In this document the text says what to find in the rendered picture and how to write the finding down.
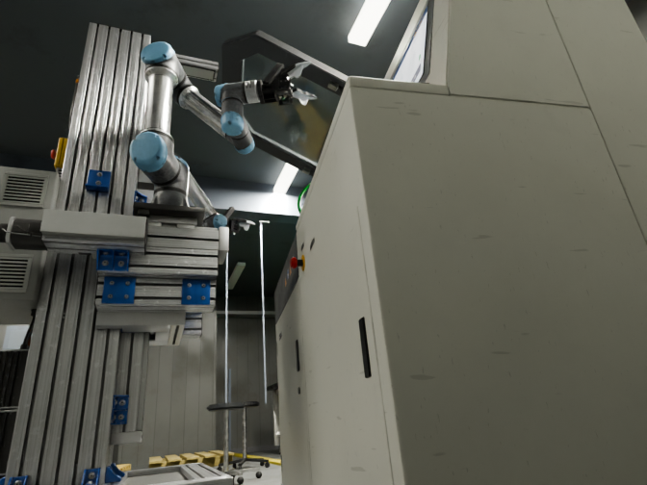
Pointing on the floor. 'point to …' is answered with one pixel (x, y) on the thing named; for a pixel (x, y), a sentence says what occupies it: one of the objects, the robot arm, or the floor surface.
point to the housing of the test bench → (611, 85)
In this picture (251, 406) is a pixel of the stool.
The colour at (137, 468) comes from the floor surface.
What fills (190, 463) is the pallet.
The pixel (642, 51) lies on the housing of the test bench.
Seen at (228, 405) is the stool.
